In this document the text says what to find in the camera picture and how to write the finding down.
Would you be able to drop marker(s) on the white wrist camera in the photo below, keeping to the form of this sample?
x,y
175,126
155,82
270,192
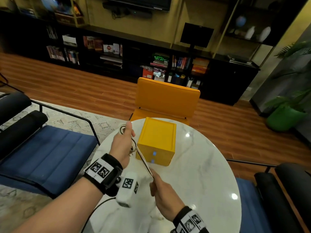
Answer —
x,y
126,189

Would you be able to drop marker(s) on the person's right hand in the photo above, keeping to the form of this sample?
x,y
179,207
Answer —
x,y
167,200

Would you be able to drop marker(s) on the black wristband with marker tags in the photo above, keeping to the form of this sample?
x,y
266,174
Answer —
x,y
190,222
104,172

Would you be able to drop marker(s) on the blue globe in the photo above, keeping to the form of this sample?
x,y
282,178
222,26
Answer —
x,y
240,21

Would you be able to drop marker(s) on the yellow box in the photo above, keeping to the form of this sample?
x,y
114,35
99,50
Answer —
x,y
158,140

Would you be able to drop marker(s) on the round marble table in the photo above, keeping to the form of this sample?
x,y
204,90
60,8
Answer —
x,y
201,172

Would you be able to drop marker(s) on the grey laptop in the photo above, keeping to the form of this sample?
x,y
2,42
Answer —
x,y
239,60

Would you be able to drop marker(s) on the green toy car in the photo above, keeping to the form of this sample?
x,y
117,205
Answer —
x,y
160,57

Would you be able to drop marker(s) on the patterned beige rug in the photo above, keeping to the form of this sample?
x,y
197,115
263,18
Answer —
x,y
70,121

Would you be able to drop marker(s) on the black soundbar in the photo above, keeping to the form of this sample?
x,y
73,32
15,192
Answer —
x,y
126,12

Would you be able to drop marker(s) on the row of colourful books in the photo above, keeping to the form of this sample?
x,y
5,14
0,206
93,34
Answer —
x,y
181,62

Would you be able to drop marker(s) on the blue armchair with black frame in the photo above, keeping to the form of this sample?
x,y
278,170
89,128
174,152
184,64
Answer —
x,y
272,201
46,155

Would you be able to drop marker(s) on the black monitor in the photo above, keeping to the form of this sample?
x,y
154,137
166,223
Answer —
x,y
196,35

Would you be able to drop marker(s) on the person's right thumb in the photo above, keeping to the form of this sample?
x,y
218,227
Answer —
x,y
153,189

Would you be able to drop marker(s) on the yellow chair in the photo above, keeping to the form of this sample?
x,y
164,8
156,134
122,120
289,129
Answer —
x,y
166,99

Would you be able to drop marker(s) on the green palm plant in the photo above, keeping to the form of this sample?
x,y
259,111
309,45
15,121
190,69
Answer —
x,y
294,77

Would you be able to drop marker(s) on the stack of orange books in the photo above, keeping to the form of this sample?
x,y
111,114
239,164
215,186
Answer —
x,y
200,65

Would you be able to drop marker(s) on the black wall television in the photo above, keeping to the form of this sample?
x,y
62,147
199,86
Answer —
x,y
141,2

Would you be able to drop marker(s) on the person's left thumb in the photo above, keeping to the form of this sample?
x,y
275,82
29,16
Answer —
x,y
130,132

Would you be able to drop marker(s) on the white vase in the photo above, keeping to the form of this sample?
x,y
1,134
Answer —
x,y
264,34
250,33

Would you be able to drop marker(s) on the yellow-framed shelf unit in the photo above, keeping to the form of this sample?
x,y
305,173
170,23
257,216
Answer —
x,y
68,14

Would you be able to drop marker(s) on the white box with red label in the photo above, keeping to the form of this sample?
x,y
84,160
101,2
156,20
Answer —
x,y
112,49

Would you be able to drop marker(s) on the dark tall shelf unit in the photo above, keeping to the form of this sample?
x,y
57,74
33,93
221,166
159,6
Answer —
x,y
257,21

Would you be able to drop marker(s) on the green plant pot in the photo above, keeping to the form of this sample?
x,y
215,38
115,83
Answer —
x,y
284,118

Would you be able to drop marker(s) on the person's left hand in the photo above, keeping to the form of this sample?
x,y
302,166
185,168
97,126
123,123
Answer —
x,y
120,148

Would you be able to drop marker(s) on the long black low bookshelf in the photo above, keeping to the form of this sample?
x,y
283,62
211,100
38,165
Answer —
x,y
226,82

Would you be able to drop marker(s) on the person's left forearm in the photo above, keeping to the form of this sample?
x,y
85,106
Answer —
x,y
65,208

